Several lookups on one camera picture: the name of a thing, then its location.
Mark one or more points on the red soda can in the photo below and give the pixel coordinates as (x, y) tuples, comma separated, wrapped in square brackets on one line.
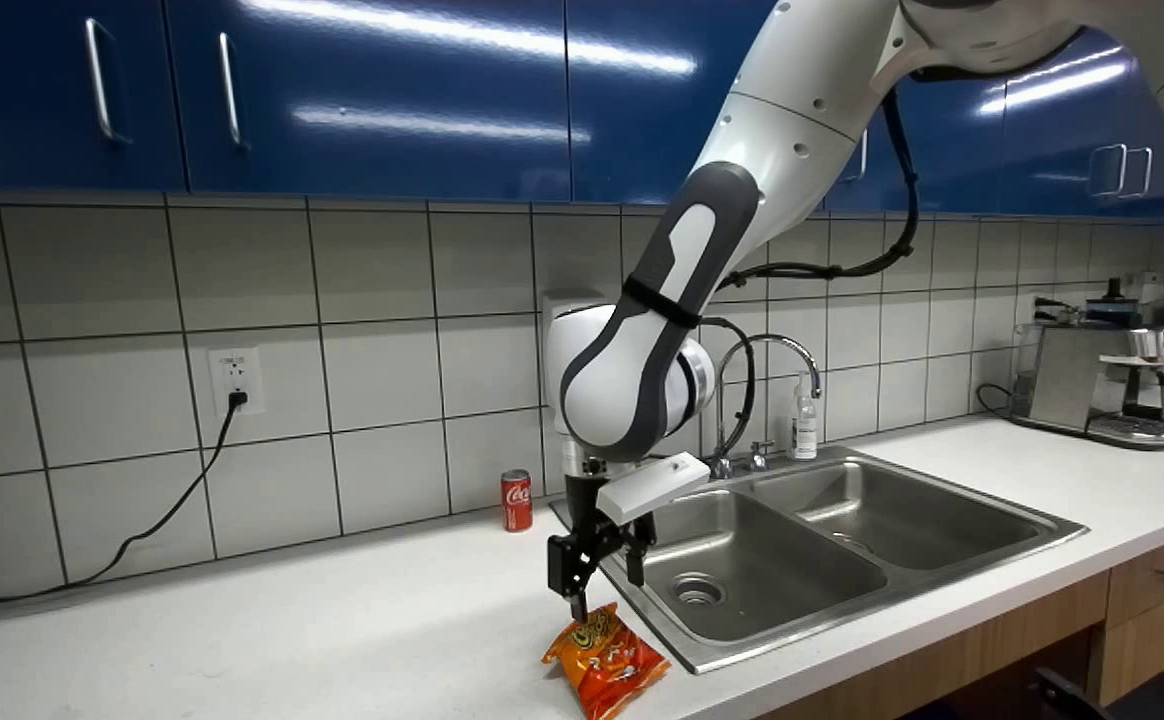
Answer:
[(514, 505)]

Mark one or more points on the clear pump soap bottle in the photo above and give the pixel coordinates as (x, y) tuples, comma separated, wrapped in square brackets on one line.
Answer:
[(807, 436)]

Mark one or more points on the wooden sink cabinet panel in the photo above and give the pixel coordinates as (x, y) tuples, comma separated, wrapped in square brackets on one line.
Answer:
[(927, 663)]

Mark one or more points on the silver espresso machine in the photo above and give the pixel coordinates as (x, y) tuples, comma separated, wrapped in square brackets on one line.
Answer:
[(1061, 382)]

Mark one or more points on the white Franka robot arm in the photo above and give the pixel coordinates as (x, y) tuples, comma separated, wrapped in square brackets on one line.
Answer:
[(793, 94)]

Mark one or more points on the chrome gooseneck faucet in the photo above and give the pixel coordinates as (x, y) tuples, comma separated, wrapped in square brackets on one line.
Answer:
[(814, 371)]

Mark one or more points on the white wall soap dispenser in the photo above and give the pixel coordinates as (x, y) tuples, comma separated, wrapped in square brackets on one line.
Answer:
[(559, 335)]

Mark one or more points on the black chair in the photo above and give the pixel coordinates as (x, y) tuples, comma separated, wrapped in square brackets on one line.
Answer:
[(1141, 700)]

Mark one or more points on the white wall outlet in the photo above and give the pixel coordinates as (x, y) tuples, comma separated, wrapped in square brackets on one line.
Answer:
[(224, 361)]

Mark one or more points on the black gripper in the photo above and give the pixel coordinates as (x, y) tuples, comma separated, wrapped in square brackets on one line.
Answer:
[(586, 514)]

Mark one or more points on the orange snack packet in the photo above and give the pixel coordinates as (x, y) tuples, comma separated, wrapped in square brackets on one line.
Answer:
[(602, 663)]

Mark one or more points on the wooden drawer front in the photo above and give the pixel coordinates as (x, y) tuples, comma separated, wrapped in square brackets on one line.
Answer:
[(1147, 655), (1141, 582)]

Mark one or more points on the stainless steel double sink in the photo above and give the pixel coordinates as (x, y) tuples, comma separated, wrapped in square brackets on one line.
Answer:
[(982, 524)]

